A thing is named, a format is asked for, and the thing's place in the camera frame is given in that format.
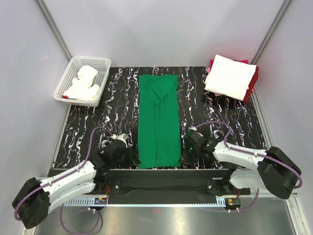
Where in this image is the white t shirt in basket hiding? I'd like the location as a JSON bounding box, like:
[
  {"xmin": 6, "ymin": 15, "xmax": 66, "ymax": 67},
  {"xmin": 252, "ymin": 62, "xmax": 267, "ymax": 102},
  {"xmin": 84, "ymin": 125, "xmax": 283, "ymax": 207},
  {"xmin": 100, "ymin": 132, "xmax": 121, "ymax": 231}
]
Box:
[{"xmin": 63, "ymin": 66, "xmax": 100, "ymax": 101}]

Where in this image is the folded white t shirt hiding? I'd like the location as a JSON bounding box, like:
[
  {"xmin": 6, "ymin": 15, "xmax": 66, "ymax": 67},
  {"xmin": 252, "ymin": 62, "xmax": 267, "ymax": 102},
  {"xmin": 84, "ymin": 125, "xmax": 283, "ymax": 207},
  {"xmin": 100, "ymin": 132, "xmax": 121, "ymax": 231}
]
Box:
[{"xmin": 204, "ymin": 55, "xmax": 257, "ymax": 101}]

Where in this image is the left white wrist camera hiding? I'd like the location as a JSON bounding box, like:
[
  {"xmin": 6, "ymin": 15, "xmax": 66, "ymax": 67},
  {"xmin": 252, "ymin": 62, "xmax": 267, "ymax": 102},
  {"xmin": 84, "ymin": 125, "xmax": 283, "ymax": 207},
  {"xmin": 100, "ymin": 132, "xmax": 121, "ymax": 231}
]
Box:
[{"xmin": 111, "ymin": 133, "xmax": 128, "ymax": 145}]

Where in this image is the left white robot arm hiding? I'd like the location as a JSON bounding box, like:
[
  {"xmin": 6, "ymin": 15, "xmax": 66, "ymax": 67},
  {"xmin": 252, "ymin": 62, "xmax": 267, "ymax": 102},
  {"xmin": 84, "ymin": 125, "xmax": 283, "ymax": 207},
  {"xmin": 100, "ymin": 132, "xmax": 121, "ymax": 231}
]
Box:
[{"xmin": 12, "ymin": 140, "xmax": 141, "ymax": 229}]

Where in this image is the green t shirt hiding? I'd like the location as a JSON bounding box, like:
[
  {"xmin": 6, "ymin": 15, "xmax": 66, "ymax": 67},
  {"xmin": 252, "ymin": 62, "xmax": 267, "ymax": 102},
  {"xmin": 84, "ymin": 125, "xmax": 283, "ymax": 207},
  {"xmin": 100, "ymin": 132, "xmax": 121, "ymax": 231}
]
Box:
[{"xmin": 138, "ymin": 74, "xmax": 181, "ymax": 169}]

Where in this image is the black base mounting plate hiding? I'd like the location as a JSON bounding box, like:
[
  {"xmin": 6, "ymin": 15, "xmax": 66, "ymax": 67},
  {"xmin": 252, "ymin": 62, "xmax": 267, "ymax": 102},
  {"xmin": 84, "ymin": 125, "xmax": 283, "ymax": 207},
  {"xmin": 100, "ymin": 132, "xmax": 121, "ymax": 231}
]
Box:
[{"xmin": 92, "ymin": 169, "xmax": 250, "ymax": 206}]

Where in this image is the folded red t shirt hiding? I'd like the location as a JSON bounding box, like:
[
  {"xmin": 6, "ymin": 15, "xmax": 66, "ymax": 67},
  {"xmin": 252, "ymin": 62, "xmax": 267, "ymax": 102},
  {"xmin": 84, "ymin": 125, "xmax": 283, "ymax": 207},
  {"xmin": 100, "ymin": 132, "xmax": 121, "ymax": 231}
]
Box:
[{"xmin": 209, "ymin": 60, "xmax": 259, "ymax": 103}]

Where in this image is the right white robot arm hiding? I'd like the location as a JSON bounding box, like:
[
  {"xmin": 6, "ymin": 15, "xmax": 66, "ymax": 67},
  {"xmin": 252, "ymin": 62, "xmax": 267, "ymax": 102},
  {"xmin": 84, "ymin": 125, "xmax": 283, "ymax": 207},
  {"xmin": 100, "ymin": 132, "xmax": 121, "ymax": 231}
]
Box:
[{"xmin": 181, "ymin": 130, "xmax": 301, "ymax": 199}]

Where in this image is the white plastic basket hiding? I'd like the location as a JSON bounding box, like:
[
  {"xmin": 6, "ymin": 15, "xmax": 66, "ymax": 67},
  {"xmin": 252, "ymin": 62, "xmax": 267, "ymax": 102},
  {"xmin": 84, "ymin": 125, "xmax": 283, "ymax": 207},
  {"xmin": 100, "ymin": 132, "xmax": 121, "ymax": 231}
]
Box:
[{"xmin": 53, "ymin": 56, "xmax": 112, "ymax": 107}]

